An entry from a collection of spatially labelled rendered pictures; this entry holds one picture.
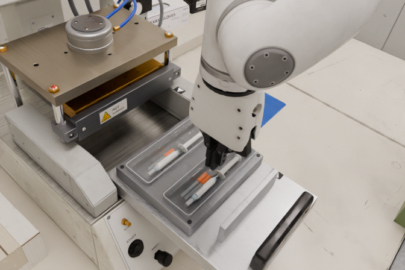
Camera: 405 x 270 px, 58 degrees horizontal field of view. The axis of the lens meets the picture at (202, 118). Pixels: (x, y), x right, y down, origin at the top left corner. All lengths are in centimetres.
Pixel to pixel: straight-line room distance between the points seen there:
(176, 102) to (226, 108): 31
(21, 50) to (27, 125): 13
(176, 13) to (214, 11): 99
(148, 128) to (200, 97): 30
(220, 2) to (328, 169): 73
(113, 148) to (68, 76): 19
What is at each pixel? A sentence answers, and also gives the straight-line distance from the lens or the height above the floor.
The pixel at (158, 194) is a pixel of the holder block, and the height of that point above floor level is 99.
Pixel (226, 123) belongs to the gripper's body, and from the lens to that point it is 49.
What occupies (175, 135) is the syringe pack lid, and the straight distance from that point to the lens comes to 66.
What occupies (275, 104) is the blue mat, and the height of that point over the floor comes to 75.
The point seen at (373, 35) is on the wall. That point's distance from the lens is 318.
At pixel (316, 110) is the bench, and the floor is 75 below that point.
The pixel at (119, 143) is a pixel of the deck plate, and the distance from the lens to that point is 75.
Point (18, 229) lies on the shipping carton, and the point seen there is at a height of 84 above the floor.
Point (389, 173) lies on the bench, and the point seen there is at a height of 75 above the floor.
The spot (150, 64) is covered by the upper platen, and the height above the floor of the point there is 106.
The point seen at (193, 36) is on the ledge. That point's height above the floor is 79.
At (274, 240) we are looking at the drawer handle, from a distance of 56.
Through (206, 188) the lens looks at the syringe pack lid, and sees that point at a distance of 59.
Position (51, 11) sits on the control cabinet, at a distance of 84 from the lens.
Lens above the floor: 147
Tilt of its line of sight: 42 degrees down
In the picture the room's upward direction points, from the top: 8 degrees clockwise
